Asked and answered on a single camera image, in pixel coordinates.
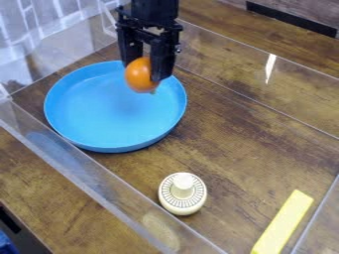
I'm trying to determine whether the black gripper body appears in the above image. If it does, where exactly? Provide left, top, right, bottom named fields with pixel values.
left=115, top=0, right=183, bottom=44

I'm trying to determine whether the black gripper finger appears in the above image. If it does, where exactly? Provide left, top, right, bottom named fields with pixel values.
left=116, top=28, right=143, bottom=66
left=149, top=39, right=181, bottom=82

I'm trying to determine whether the orange ball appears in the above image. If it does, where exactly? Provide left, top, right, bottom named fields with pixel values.
left=124, top=57, right=159, bottom=93

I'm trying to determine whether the blue round tray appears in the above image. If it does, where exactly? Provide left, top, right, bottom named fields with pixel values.
left=44, top=61, right=188, bottom=153

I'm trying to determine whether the yellow rectangular block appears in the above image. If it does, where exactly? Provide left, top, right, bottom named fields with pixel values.
left=251, top=190, right=313, bottom=254

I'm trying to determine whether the clear acrylic enclosure wall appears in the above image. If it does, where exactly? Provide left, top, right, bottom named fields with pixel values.
left=0, top=0, right=339, bottom=254

